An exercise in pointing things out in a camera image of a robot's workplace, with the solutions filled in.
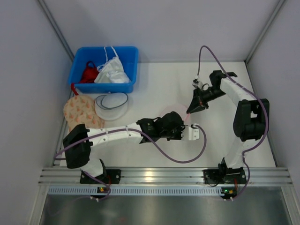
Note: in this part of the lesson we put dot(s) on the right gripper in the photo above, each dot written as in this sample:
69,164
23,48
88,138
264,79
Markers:
201,101

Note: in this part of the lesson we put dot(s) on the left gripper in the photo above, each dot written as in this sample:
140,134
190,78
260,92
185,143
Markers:
177,131

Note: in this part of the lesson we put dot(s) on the pink-trimmed mesh laundry bag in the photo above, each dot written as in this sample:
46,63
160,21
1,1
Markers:
180,109

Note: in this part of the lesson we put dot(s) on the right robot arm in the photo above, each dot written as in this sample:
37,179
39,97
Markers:
250,120

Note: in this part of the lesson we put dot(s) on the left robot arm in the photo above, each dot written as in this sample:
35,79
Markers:
82,141

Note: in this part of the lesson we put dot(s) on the blue-trimmed mesh laundry bag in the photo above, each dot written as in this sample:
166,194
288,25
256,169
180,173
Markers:
111,106

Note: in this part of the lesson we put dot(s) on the white bra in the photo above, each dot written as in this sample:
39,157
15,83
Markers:
112,71

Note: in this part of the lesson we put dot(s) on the red bra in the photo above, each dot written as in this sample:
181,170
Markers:
82,77

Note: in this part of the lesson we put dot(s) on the blue plastic bin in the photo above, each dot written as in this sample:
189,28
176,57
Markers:
128,56

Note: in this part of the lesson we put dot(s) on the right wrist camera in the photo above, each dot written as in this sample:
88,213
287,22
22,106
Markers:
198,84

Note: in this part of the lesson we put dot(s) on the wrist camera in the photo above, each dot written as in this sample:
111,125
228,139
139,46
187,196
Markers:
190,133
198,84

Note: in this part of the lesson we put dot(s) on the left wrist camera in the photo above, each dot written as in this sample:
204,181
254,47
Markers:
190,133

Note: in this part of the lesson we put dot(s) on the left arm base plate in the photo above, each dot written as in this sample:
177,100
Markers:
112,176

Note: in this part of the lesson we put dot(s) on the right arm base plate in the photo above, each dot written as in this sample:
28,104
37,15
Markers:
213,177

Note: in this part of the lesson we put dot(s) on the aluminium mounting rail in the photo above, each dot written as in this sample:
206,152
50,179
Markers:
145,165

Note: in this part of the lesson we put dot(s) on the slotted cable duct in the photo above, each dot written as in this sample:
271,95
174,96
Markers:
142,191

